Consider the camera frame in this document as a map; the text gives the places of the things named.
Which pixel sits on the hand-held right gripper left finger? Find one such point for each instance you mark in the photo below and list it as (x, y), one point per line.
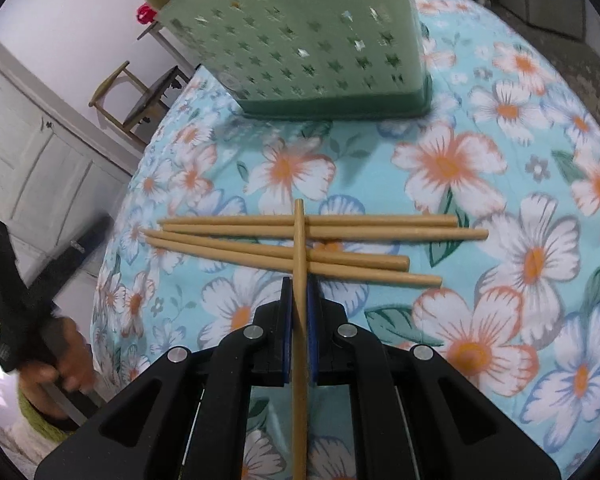
(286, 330)

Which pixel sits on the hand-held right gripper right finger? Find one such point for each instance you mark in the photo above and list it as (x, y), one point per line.
(313, 340)

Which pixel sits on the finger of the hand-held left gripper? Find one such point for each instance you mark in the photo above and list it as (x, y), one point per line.
(75, 260)

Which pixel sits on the wooden chopstick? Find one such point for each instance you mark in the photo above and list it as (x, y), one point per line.
(405, 233)
(300, 260)
(230, 241)
(380, 220)
(380, 272)

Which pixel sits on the green perforated utensil holder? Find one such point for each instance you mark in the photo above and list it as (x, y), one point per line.
(305, 50)

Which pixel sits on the person's left hand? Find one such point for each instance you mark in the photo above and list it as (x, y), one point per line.
(72, 360)

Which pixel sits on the green shaggy rug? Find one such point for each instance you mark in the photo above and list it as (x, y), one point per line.
(30, 412)

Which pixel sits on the white panelled door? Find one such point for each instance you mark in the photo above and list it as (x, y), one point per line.
(40, 160)

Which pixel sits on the wooden chair with black seat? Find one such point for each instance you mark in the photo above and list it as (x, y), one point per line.
(145, 100)

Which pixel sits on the floral blue blanket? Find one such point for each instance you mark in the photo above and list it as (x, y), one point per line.
(480, 160)

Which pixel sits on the red plastic bag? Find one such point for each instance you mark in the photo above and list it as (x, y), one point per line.
(145, 14)

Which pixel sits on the grey metal-frame table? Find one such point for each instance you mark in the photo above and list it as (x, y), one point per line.
(177, 52)

